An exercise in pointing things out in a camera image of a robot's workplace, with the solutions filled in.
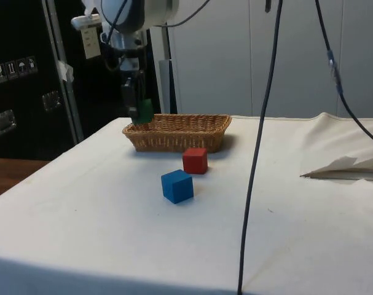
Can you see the green wooden cube block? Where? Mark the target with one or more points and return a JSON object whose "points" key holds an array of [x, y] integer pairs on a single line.
{"points": [[145, 112]]}

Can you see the pale grey locker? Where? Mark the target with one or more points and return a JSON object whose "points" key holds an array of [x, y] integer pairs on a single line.
{"points": [[364, 61], [296, 61], [210, 61]]}

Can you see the black cabinet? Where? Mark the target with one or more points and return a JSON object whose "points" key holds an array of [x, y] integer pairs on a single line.
{"points": [[23, 92]]}

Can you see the blue wooden cube block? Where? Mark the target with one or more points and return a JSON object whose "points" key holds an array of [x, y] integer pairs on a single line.
{"points": [[177, 187]]}

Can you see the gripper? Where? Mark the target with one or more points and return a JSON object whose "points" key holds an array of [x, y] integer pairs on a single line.
{"points": [[124, 60]]}

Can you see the wicker basket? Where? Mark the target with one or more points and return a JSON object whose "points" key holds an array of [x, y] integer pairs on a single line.
{"points": [[177, 136]]}

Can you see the red wooden cube block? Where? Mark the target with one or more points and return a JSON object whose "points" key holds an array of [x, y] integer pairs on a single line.
{"points": [[194, 161]]}

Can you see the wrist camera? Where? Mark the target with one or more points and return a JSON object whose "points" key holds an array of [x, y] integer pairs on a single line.
{"points": [[86, 22]]}

